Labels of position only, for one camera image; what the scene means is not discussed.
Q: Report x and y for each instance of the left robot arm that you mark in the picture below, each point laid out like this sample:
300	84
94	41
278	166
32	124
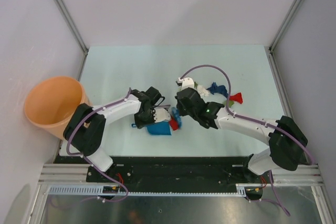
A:
85	130

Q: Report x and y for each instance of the green paper scrap right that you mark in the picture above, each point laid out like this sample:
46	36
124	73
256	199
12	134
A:
228	103

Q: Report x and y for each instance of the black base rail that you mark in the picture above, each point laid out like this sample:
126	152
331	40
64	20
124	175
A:
183	174

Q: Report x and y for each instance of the blue plastic dustpan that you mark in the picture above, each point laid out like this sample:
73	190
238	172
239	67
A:
161	128

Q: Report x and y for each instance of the red long paper scrap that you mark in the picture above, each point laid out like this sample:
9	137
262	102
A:
174	124

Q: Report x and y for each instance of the orange plastic bucket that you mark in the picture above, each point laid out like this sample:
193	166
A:
51	104

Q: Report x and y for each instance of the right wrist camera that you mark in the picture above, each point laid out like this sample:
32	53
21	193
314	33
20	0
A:
184	83

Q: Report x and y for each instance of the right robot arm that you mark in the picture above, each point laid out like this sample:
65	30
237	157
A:
283	137

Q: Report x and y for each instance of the small white paper scrap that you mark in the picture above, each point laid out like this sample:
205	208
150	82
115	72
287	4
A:
203	92

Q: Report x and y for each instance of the blue hand brush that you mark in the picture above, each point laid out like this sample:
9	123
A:
176	115

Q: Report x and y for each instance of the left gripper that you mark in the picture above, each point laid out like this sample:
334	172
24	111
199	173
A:
140	124

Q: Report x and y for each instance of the dark blue twisted paper scrap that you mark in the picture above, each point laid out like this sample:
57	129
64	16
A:
220	89

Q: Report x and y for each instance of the small red paper scrap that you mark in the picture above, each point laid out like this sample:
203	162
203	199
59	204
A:
237	98

